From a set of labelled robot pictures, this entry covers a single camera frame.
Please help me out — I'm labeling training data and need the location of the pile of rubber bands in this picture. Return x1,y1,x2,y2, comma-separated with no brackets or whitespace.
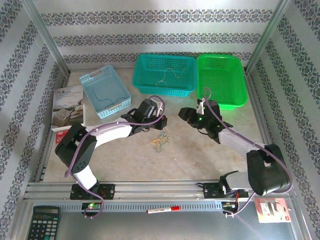
153,131,172,153
151,133,172,151

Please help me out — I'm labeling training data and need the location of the white thin cable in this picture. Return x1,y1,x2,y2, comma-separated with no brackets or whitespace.
154,132,174,148

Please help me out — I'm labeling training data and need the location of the yellow thin cable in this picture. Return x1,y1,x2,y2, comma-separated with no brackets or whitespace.
149,133,171,147

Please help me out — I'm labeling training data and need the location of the beige thin cable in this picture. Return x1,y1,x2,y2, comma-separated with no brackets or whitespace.
155,66,188,88

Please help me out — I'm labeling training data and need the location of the dark blue thin cable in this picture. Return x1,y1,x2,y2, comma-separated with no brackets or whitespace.
91,86,127,110

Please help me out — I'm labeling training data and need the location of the teal plastic basket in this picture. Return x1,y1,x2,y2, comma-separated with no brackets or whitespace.
131,53,198,98

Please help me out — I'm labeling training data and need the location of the green plastic basket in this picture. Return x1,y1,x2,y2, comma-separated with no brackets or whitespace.
195,53,249,111

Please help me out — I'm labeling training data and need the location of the light blue plastic basket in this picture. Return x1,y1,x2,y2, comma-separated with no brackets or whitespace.
79,65,133,120

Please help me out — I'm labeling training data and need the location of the grey cover book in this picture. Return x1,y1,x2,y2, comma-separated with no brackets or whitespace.
50,84,87,132

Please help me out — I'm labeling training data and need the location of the red capped marker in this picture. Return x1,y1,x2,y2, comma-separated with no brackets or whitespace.
146,205,181,215

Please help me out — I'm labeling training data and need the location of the red booklet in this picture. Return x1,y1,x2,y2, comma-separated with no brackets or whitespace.
53,128,74,145

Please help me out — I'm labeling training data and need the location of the small circuit board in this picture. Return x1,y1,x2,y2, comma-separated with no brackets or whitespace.
81,201,103,211
221,201,240,210

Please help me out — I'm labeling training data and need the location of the red USB drive package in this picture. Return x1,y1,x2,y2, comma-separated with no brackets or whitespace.
254,197,292,224

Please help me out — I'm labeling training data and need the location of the black calculator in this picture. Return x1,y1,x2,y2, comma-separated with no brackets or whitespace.
25,205,62,240

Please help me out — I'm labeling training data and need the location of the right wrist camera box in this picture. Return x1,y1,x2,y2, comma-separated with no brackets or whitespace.
196,98,207,115

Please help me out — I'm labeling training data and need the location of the aluminium side rail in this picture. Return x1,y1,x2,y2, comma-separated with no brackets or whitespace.
246,72,286,181
33,72,72,183

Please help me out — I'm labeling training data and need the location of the aluminium mounting rail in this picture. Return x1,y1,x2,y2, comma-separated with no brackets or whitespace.
23,179,297,201

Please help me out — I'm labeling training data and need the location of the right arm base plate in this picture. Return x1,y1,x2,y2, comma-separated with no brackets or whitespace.
202,182,250,201

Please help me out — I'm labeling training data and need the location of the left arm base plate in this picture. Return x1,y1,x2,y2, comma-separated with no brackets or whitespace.
69,183,116,201

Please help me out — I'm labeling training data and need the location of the grey slotted cable duct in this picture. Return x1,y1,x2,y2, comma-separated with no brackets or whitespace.
59,201,224,213

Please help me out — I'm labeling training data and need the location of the aluminium frame post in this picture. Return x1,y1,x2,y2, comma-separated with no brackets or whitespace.
243,0,293,74
21,0,71,76

